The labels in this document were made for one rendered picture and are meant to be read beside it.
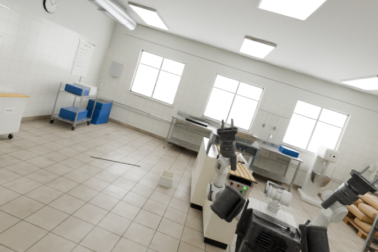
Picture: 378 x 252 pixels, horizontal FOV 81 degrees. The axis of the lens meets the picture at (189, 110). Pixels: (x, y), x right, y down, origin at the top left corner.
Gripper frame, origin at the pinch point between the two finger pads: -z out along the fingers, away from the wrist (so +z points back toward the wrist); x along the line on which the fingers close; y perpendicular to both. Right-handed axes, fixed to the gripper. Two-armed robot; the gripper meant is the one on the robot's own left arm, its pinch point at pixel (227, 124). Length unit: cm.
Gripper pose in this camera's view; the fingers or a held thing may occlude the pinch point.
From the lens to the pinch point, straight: 125.6
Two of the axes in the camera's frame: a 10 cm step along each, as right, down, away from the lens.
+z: 0.4, 9.5, 3.0
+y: 1.9, 2.9, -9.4
